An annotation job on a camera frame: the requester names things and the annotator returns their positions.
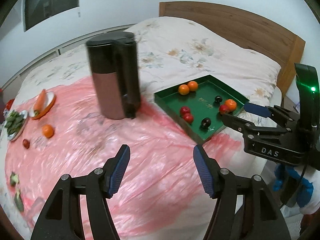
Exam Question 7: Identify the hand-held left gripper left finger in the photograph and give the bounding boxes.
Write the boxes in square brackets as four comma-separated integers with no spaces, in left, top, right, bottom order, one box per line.
[30,144,131,240]

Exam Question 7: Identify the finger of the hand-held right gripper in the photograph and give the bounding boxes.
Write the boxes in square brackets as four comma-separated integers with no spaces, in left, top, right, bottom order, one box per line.
[222,113,292,137]
[244,102,300,128]

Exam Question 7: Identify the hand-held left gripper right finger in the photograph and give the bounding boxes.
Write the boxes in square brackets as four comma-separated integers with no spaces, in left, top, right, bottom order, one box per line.
[193,144,292,240]

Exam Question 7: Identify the green tray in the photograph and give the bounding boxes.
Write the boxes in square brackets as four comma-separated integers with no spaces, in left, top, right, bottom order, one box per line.
[154,74,248,143]

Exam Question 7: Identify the person's right hand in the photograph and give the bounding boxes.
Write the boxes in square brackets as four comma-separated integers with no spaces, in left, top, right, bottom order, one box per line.
[274,164,320,214]

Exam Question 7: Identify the pink plastic sheet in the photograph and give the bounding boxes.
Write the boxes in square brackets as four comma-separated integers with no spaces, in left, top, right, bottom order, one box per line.
[4,76,247,240]

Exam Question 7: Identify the black and copper kettle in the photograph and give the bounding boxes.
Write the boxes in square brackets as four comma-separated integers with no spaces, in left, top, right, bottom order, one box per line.
[86,31,142,120]

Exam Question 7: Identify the wooden headboard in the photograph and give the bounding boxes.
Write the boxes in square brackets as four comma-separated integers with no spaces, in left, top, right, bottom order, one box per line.
[159,2,306,95]

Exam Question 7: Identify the orange-rimmed plate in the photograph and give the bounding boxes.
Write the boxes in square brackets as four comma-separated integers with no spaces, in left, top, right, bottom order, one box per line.
[29,92,56,120]

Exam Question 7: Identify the floral bed quilt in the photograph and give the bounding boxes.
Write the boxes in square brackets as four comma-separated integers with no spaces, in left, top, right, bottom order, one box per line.
[0,17,282,240]

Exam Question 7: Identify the carrot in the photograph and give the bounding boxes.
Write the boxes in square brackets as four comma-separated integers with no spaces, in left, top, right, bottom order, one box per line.
[34,89,47,112]

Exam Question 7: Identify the white plate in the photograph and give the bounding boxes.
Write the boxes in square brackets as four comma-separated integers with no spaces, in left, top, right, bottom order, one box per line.
[6,110,28,141]

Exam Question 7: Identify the pile of green leaves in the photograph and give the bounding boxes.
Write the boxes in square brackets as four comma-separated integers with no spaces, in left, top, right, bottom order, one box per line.
[5,111,25,135]

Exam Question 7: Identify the black cable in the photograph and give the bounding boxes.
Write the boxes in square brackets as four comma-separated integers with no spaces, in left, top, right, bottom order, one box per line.
[279,165,307,208]

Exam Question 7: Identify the dark framed wall panel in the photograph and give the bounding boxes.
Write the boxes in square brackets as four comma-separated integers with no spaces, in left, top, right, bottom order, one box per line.
[24,0,80,32]

